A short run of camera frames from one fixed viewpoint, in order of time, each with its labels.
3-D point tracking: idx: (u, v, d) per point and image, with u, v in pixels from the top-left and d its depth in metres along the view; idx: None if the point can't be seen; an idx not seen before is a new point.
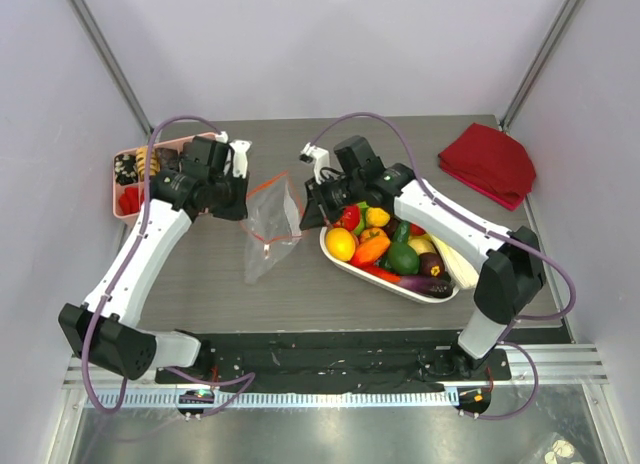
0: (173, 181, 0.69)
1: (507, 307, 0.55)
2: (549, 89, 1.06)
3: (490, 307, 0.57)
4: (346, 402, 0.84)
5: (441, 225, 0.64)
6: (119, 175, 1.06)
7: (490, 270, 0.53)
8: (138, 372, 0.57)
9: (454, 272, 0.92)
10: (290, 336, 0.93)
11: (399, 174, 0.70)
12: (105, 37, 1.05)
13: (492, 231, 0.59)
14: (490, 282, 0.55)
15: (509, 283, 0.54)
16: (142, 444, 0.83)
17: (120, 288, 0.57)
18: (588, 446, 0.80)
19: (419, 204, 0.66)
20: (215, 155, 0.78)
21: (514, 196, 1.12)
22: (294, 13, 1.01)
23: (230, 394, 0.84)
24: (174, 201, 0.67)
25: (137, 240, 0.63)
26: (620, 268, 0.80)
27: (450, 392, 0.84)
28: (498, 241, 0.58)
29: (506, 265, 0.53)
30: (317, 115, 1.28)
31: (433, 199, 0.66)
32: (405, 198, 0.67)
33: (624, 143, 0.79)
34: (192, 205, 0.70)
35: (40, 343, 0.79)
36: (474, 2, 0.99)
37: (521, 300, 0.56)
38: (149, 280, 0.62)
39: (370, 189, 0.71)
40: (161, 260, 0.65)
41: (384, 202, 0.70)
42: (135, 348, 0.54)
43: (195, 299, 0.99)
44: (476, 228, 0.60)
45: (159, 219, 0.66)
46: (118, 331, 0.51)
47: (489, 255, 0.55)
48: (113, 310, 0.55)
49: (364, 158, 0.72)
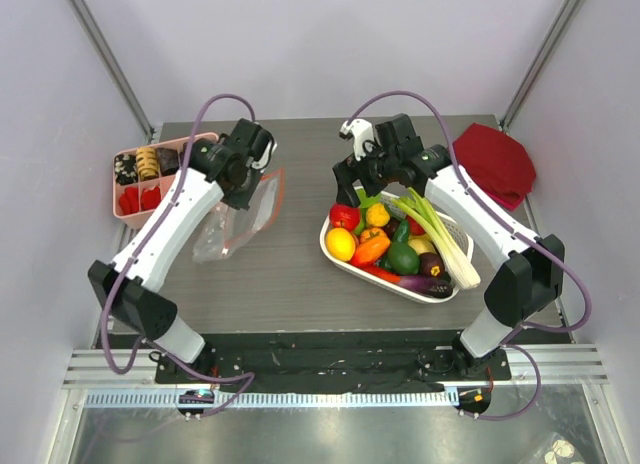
0: (210, 152, 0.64)
1: (516, 310, 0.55)
2: (548, 89, 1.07)
3: (499, 307, 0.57)
4: (346, 402, 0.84)
5: (468, 216, 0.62)
6: (119, 175, 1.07)
7: (508, 271, 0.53)
8: (156, 336, 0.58)
9: (454, 271, 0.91)
10: (290, 336, 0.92)
11: (438, 155, 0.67)
12: (104, 37, 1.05)
13: (519, 233, 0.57)
14: (505, 284, 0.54)
15: (523, 287, 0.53)
16: (142, 444, 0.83)
17: (147, 252, 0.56)
18: (588, 447, 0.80)
19: (451, 191, 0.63)
20: (256, 140, 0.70)
21: (514, 196, 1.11)
22: (293, 13, 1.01)
23: (230, 394, 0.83)
24: (209, 169, 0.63)
25: (167, 208, 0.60)
26: (620, 268, 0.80)
27: (450, 392, 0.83)
28: (523, 244, 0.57)
29: (526, 270, 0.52)
30: (316, 116, 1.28)
31: (467, 188, 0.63)
32: (439, 181, 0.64)
33: (624, 143, 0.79)
34: (227, 180, 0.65)
35: (39, 343, 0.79)
36: (474, 2, 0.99)
37: (531, 306, 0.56)
38: (176, 247, 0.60)
39: (405, 166, 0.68)
40: (191, 228, 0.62)
41: (416, 181, 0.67)
42: (155, 310, 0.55)
43: (194, 300, 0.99)
44: (504, 227, 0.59)
45: (192, 189, 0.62)
46: (141, 292, 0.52)
47: (511, 255, 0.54)
48: (137, 273, 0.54)
49: (403, 136, 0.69)
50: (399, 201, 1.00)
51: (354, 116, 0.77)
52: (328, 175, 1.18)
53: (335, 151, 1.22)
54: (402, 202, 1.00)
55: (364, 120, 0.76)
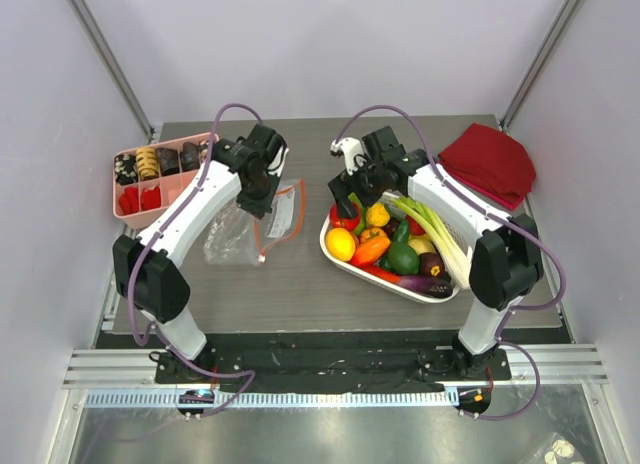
0: (232, 149, 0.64)
1: (497, 289, 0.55)
2: (548, 89, 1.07)
3: (482, 289, 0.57)
4: (346, 402, 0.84)
5: (445, 206, 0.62)
6: (119, 175, 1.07)
7: (483, 248, 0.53)
8: (169, 316, 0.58)
9: (454, 272, 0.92)
10: (290, 336, 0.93)
11: (416, 156, 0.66)
12: (104, 37, 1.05)
13: (492, 214, 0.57)
14: (483, 262, 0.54)
15: (500, 263, 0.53)
16: (142, 444, 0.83)
17: (172, 229, 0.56)
18: (588, 447, 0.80)
19: (429, 184, 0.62)
20: (271, 143, 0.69)
21: (514, 196, 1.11)
22: (294, 13, 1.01)
23: (230, 394, 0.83)
24: (232, 163, 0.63)
25: (193, 192, 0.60)
26: (619, 268, 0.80)
27: (450, 392, 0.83)
28: (496, 224, 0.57)
29: (499, 245, 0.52)
30: (315, 116, 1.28)
31: (443, 180, 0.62)
32: (417, 177, 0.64)
33: (624, 142, 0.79)
34: (246, 176, 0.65)
35: (39, 343, 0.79)
36: (474, 2, 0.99)
37: (514, 285, 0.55)
38: (198, 229, 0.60)
39: (386, 169, 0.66)
40: (212, 214, 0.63)
41: (399, 183, 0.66)
42: (173, 288, 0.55)
43: (195, 300, 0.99)
44: (477, 209, 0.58)
45: (217, 176, 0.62)
46: (165, 264, 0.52)
47: (484, 233, 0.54)
48: (162, 247, 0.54)
49: (387, 144, 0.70)
50: (399, 201, 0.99)
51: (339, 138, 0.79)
52: (328, 175, 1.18)
53: None
54: (402, 202, 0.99)
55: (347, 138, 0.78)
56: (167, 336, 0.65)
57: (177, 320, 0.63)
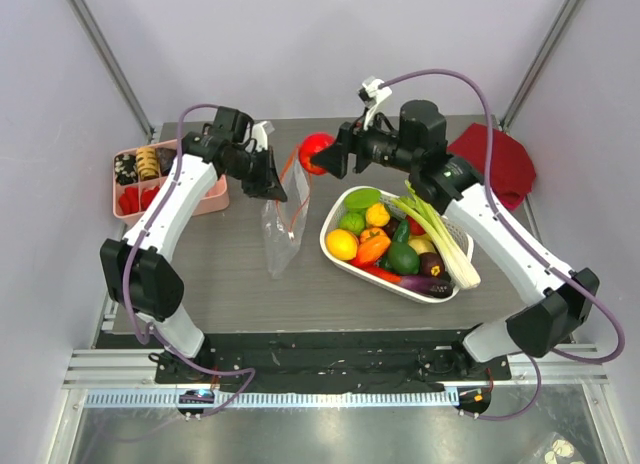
0: (202, 141, 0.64)
1: (542, 344, 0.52)
2: (549, 88, 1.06)
3: (525, 339, 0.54)
4: (346, 402, 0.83)
5: (495, 244, 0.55)
6: (119, 175, 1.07)
7: (542, 310, 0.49)
8: (169, 313, 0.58)
9: (454, 272, 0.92)
10: (290, 336, 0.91)
11: (461, 171, 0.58)
12: (104, 36, 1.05)
13: (554, 267, 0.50)
14: (536, 319, 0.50)
15: (556, 325, 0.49)
16: (143, 444, 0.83)
17: (158, 225, 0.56)
18: (588, 446, 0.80)
19: (479, 215, 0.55)
20: (238, 124, 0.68)
21: (514, 196, 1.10)
22: (294, 12, 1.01)
23: (230, 394, 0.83)
24: (204, 154, 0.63)
25: (170, 187, 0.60)
26: (619, 268, 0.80)
27: (450, 392, 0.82)
28: (558, 280, 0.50)
29: (559, 308, 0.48)
30: (315, 116, 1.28)
31: (496, 211, 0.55)
32: (465, 203, 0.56)
33: (624, 142, 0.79)
34: (221, 165, 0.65)
35: (39, 343, 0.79)
36: (474, 2, 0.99)
37: (557, 338, 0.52)
38: (183, 222, 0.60)
39: (424, 180, 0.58)
40: (195, 206, 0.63)
41: (436, 199, 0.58)
42: (168, 284, 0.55)
43: (196, 299, 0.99)
44: (537, 260, 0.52)
45: (192, 169, 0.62)
46: (156, 261, 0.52)
47: (545, 292, 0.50)
48: (151, 244, 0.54)
49: (434, 141, 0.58)
50: (399, 201, 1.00)
51: (390, 84, 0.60)
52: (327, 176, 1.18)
53: None
54: (402, 202, 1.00)
55: (389, 88, 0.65)
56: (165, 335, 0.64)
57: (175, 319, 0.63)
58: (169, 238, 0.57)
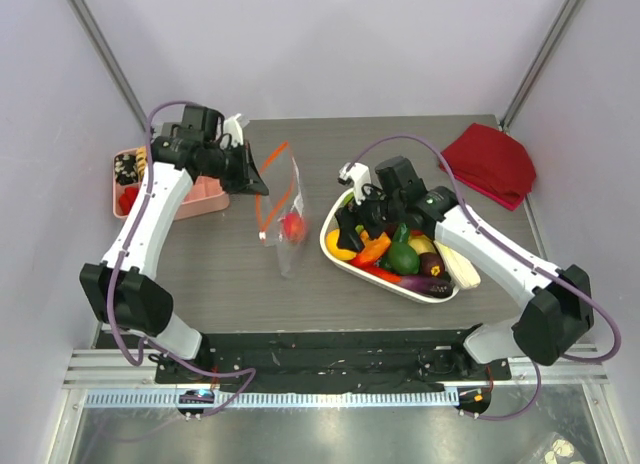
0: (171, 145, 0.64)
1: (550, 348, 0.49)
2: (548, 89, 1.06)
3: (531, 346, 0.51)
4: (346, 402, 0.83)
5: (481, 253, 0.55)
6: (119, 175, 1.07)
7: (534, 307, 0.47)
8: (159, 329, 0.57)
9: (454, 271, 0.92)
10: (290, 336, 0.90)
11: (443, 197, 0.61)
12: (104, 36, 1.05)
13: (540, 267, 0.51)
14: (532, 320, 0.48)
15: (557, 329, 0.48)
16: (143, 444, 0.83)
17: (136, 243, 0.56)
18: (588, 447, 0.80)
19: (462, 231, 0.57)
20: (207, 123, 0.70)
21: (514, 196, 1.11)
22: (293, 13, 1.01)
23: (230, 394, 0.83)
24: (176, 160, 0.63)
25: (145, 200, 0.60)
26: (619, 269, 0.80)
27: (450, 392, 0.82)
28: (546, 280, 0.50)
29: (554, 306, 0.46)
30: (315, 116, 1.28)
31: (478, 226, 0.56)
32: (447, 222, 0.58)
33: (623, 143, 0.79)
34: (195, 167, 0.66)
35: (40, 343, 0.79)
36: (474, 3, 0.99)
37: (563, 340, 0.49)
38: (161, 235, 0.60)
39: (411, 211, 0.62)
40: (172, 217, 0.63)
41: (425, 226, 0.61)
42: (154, 301, 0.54)
43: (191, 299, 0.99)
44: (522, 262, 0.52)
45: (164, 179, 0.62)
46: (139, 280, 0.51)
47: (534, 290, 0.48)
48: (133, 263, 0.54)
49: (406, 179, 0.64)
50: None
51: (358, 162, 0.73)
52: (327, 177, 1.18)
53: (333, 152, 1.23)
54: None
55: (362, 165, 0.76)
56: (161, 344, 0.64)
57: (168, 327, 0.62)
58: (149, 255, 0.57)
